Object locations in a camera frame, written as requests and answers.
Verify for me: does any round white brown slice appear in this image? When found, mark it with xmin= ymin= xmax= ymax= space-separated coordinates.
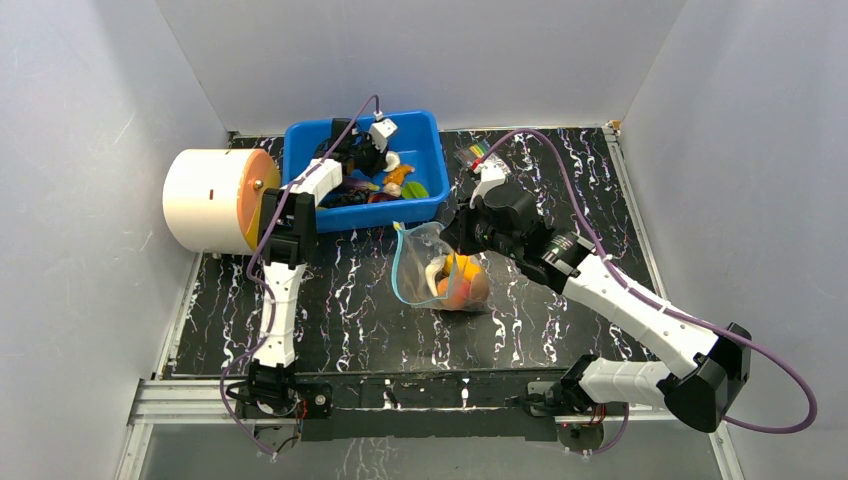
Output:
xmin=468 ymin=272 xmax=490 ymax=304

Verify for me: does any clear zip top bag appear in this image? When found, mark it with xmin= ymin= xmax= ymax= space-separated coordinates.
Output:
xmin=391 ymin=222 xmax=491 ymax=312

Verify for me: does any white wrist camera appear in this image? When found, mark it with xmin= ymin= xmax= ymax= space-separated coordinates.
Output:
xmin=368 ymin=111 xmax=398 ymax=152
xmin=469 ymin=157 xmax=511 ymax=209

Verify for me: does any green leaf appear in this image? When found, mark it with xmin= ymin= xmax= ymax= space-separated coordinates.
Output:
xmin=401 ymin=181 xmax=430 ymax=200

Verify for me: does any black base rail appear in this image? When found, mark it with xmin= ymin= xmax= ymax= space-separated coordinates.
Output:
xmin=291 ymin=365 xmax=607 ymax=444

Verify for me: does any pack of coloured markers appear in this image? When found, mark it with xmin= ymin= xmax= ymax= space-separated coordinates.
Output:
xmin=454 ymin=140 xmax=491 ymax=171

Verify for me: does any white cylinder container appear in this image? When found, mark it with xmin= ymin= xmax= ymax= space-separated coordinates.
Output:
xmin=162 ymin=149 xmax=281 ymax=255

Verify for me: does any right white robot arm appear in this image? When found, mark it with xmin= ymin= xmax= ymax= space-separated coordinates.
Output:
xmin=440 ymin=186 xmax=751 ymax=433

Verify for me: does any white garlic mushroom toy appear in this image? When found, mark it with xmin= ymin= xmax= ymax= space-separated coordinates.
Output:
xmin=425 ymin=255 xmax=447 ymax=297

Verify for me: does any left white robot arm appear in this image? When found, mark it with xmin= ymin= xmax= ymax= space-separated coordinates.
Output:
xmin=224 ymin=113 xmax=399 ymax=416

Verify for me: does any blue plastic bin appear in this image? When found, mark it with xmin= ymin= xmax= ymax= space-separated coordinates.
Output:
xmin=281 ymin=110 xmax=451 ymax=233

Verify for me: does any black grape bunch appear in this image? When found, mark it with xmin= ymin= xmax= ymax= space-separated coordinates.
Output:
xmin=322 ymin=188 xmax=373 ymax=209

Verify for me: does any white oyster mushroom toy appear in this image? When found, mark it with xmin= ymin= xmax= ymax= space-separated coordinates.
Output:
xmin=383 ymin=150 xmax=401 ymax=173

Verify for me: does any purple eggplant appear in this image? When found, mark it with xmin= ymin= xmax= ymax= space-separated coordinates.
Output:
xmin=337 ymin=176 xmax=381 ymax=192

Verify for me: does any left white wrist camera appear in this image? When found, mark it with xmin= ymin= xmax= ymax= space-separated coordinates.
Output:
xmin=368 ymin=111 xmax=398 ymax=152

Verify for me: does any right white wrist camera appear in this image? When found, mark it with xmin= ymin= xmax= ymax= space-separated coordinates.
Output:
xmin=469 ymin=157 xmax=511 ymax=209

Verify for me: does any orange peach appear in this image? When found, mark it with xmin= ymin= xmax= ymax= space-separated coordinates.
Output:
xmin=437 ymin=277 xmax=471 ymax=310

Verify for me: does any orange starfish cookie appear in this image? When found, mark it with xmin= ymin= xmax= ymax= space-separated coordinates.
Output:
xmin=383 ymin=164 xmax=415 ymax=186

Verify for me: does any small beige mushroom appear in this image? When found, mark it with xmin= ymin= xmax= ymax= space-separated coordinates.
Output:
xmin=381 ymin=182 xmax=403 ymax=201

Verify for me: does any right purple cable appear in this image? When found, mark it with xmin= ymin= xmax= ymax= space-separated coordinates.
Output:
xmin=480 ymin=128 xmax=818 ymax=435

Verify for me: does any yellow bell pepper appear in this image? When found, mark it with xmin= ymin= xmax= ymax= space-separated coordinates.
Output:
xmin=442 ymin=253 xmax=483 ymax=283

